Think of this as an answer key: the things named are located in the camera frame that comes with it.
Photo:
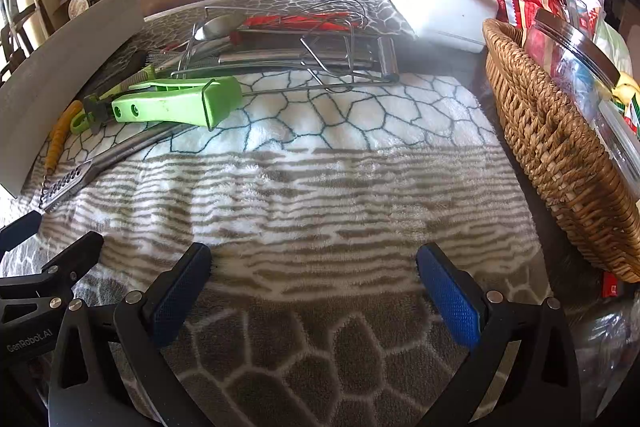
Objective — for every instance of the wicker basket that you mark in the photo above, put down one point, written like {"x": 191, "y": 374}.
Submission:
{"x": 550, "y": 147}

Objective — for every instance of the wooden chair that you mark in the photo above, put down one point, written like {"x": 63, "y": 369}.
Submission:
{"x": 20, "y": 42}

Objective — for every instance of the green plastic kitchen tool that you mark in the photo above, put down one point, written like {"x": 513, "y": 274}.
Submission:
{"x": 175, "y": 102}

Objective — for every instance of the white cardboard box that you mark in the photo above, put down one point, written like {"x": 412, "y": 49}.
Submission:
{"x": 75, "y": 57}

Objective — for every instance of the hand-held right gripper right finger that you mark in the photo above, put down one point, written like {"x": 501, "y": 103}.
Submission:
{"x": 450, "y": 302}

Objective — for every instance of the green white bag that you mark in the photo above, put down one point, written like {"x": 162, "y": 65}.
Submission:
{"x": 615, "y": 47}

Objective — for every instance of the bunch of bananas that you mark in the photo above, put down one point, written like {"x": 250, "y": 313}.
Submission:
{"x": 627, "y": 89}

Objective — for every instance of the clear red plastic bag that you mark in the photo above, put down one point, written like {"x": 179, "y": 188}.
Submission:
{"x": 585, "y": 2}

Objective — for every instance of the round tin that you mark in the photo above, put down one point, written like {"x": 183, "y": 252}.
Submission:
{"x": 77, "y": 7}

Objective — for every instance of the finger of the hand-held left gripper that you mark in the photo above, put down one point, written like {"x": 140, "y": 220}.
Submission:
{"x": 20, "y": 227}
{"x": 75, "y": 257}

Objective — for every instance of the clear jar brown lid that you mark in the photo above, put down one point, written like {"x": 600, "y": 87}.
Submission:
{"x": 565, "y": 52}

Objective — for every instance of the white plastic box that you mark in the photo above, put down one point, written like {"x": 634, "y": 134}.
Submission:
{"x": 440, "y": 12}

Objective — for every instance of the flat steel tool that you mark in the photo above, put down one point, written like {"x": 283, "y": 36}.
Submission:
{"x": 300, "y": 56}

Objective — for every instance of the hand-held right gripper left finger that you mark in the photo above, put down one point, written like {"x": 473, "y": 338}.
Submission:
{"x": 180, "y": 297}

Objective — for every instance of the steel spoon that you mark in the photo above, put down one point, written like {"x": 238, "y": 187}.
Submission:
{"x": 220, "y": 27}

